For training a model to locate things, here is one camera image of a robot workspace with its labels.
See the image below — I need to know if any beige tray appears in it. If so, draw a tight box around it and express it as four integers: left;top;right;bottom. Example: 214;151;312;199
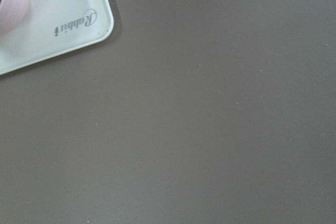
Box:
1;0;114;74

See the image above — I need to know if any pink bowl with ice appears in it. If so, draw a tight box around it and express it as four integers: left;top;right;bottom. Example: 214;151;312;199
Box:
0;0;30;37

